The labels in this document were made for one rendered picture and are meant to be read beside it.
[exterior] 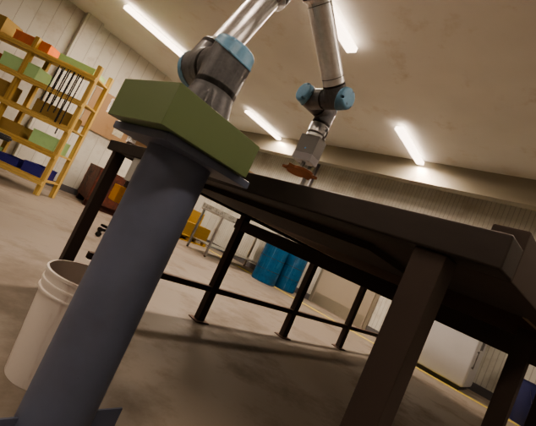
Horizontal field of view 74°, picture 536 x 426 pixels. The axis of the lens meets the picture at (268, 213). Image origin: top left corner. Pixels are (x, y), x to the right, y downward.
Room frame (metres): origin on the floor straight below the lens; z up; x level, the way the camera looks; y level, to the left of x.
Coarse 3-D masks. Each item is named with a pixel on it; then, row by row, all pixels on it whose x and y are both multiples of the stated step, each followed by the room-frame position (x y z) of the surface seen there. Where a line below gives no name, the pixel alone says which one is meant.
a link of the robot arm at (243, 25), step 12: (252, 0) 1.01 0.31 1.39; (264, 0) 1.02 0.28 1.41; (276, 0) 1.04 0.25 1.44; (288, 0) 1.07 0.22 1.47; (240, 12) 1.01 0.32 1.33; (252, 12) 1.01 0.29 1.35; (264, 12) 1.03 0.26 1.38; (228, 24) 1.00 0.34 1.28; (240, 24) 1.00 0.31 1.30; (252, 24) 1.02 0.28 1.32; (216, 36) 0.99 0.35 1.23; (240, 36) 1.01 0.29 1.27; (180, 60) 1.00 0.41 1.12; (192, 60) 0.94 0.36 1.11; (180, 72) 1.01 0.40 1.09; (192, 72) 0.95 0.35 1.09
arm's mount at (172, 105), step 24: (120, 96) 0.84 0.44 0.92; (144, 96) 0.76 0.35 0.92; (168, 96) 0.69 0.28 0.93; (192, 96) 0.71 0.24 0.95; (120, 120) 0.87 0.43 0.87; (144, 120) 0.73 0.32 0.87; (168, 120) 0.69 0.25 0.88; (192, 120) 0.72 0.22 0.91; (216, 120) 0.76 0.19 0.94; (192, 144) 0.75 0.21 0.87; (216, 144) 0.78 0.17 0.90; (240, 144) 0.83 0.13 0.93; (240, 168) 0.85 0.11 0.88
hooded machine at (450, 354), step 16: (432, 336) 5.18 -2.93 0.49; (448, 336) 5.04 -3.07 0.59; (464, 336) 4.91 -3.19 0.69; (432, 352) 5.12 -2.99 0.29; (448, 352) 4.99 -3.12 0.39; (464, 352) 4.86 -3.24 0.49; (480, 352) 4.99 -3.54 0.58; (432, 368) 5.07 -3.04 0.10; (448, 368) 4.94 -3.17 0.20; (464, 368) 4.82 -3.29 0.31; (448, 384) 4.92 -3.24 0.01; (464, 384) 4.85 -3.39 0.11
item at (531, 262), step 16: (496, 224) 0.63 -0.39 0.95; (528, 240) 0.59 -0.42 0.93; (528, 256) 0.61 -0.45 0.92; (480, 272) 0.62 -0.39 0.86; (528, 272) 0.64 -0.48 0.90; (496, 288) 0.71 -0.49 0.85; (512, 288) 0.63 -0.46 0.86; (528, 288) 0.67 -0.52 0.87; (512, 304) 0.84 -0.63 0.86; (528, 304) 0.73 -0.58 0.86
